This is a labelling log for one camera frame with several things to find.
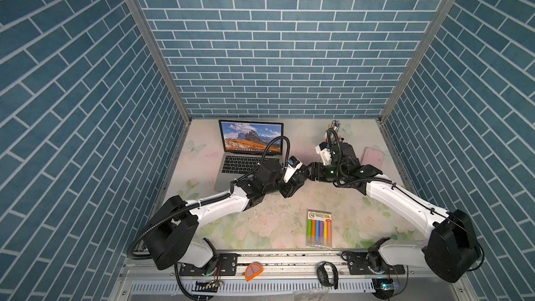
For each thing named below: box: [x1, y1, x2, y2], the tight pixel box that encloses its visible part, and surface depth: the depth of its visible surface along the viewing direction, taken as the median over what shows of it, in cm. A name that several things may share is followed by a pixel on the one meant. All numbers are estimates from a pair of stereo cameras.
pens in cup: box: [328, 119, 341, 131], surface depth 98 cm
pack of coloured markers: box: [305, 209, 333, 249], surface depth 82 cm
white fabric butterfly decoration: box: [186, 140, 207, 156], surface depth 110 cm
